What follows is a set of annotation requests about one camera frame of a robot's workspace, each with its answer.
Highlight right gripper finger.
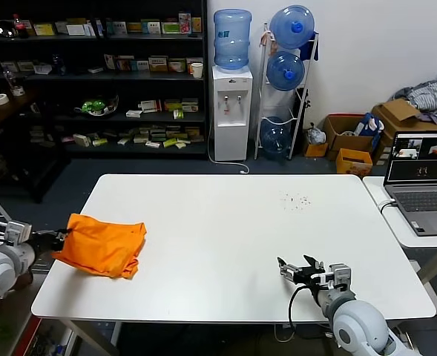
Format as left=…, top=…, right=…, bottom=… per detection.
left=303, top=254, right=325, bottom=270
left=277, top=256, right=297, bottom=283

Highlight dark blue cloth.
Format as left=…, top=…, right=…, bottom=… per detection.
left=298, top=32, right=320, bottom=62

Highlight white water dispenser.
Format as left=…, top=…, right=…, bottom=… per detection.
left=212, top=65, right=254, bottom=162

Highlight red trimmed cardboard box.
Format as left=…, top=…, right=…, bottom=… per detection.
left=323, top=113, right=375, bottom=160

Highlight scattered dark crumbs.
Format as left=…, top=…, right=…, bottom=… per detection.
left=280, top=191, right=312, bottom=211

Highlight grey clothes pile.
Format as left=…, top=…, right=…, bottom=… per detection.
left=394, top=80, right=437, bottom=122

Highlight white side table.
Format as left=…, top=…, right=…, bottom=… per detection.
left=362, top=176, right=437, bottom=316

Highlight white table leg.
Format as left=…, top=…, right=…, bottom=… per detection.
left=110, top=321, right=123, bottom=346

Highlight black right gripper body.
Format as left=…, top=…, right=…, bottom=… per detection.
left=294, top=266, right=329, bottom=290

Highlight dark brown desk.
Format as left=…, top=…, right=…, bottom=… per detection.
left=0, top=90, right=73, bottom=204

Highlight orange printed cardboard box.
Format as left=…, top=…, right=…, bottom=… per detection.
left=335, top=148, right=374, bottom=176

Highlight labelled blue water jug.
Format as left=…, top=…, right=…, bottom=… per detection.
left=213, top=7, right=253, bottom=73

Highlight grey laptop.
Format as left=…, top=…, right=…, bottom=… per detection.
left=384, top=130, right=437, bottom=237

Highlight cola bottle red cap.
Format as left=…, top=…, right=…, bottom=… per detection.
left=12, top=13, right=30, bottom=39

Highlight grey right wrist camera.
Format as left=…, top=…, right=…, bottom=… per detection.
left=327, top=263, right=352, bottom=291

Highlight orange t-shirt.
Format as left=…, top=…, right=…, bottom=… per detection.
left=51, top=213, right=148, bottom=280

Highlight black tripod stand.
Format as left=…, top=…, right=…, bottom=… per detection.
left=295, top=88, right=312, bottom=149

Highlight white red carton box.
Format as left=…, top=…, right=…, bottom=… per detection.
left=139, top=99, right=162, bottom=113

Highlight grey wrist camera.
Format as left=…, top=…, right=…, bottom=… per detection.
left=327, top=263, right=352, bottom=291
left=3, top=221, right=32, bottom=245

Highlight white jug rack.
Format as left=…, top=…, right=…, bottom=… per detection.
left=254, top=22, right=321, bottom=161

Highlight large brown cardboard box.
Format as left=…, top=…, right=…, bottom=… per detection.
left=372, top=98, right=437, bottom=164

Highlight clear plastic bottle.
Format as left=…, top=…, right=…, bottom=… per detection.
left=3, top=68, right=26, bottom=97

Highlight shiny dark glass bowl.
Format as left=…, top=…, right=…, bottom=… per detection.
left=0, top=20, right=18, bottom=40

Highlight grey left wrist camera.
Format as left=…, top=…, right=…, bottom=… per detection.
left=3, top=221, right=32, bottom=245

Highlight beige rag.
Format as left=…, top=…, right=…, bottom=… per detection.
left=260, top=30, right=278, bottom=51

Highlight bowl of green packets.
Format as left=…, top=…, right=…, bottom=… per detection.
left=73, top=95, right=119, bottom=119

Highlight white dispenser power cable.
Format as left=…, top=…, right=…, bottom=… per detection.
left=207, top=118, right=251, bottom=174

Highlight black shelf unit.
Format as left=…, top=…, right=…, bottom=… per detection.
left=0, top=0, right=208, bottom=161

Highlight clear plastic bag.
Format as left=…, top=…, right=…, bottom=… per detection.
left=306, top=124, right=327, bottom=145

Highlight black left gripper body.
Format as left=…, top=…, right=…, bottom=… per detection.
left=32, top=229, right=65, bottom=253

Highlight pink print box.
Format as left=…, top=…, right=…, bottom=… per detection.
left=178, top=12, right=193, bottom=35

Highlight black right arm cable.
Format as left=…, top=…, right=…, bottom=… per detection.
left=288, top=285, right=330, bottom=340

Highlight blue white bag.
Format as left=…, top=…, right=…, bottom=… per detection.
left=354, top=112, right=386, bottom=137

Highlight small orange box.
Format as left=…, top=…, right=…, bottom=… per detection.
left=302, top=140, right=329, bottom=158

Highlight white cable under table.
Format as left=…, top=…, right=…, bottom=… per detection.
left=275, top=323, right=297, bottom=343

